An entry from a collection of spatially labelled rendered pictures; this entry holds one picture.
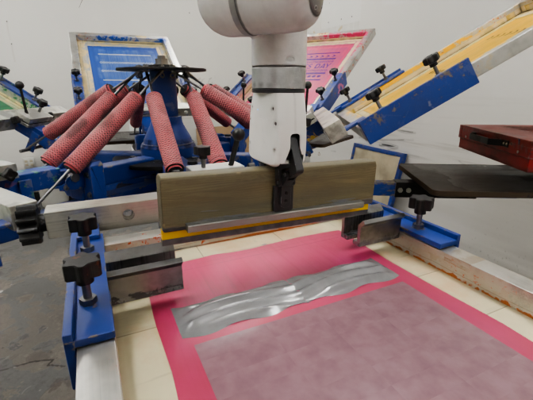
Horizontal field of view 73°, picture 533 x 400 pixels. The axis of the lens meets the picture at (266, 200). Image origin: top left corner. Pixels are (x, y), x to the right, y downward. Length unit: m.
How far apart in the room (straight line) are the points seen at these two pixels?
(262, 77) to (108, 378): 0.38
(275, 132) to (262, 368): 0.29
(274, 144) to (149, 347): 0.30
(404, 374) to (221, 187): 0.31
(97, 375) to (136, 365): 0.06
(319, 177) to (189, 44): 4.30
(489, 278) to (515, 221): 2.03
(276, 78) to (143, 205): 0.38
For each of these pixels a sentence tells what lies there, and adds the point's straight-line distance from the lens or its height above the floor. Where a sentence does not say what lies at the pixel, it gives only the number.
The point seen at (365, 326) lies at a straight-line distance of 0.51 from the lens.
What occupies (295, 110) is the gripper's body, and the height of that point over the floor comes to 1.22.
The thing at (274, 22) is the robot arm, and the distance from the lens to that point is 0.42.
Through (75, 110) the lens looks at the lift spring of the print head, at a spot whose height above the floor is 1.17.
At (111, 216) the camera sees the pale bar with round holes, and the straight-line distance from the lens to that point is 0.74.
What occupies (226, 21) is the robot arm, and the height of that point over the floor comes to 1.32.
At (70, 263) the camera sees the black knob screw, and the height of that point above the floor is 1.06.
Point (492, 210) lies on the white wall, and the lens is 2.72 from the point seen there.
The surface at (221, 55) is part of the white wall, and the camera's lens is 4.90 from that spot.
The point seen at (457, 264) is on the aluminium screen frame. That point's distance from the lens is 0.66.
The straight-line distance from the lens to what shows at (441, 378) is 0.47.
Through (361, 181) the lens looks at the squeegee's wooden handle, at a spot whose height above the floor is 1.10.
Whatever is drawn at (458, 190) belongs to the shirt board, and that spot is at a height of 0.95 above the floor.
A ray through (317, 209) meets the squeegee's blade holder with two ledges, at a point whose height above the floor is 1.07.
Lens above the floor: 1.25
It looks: 18 degrees down
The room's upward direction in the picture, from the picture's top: straight up
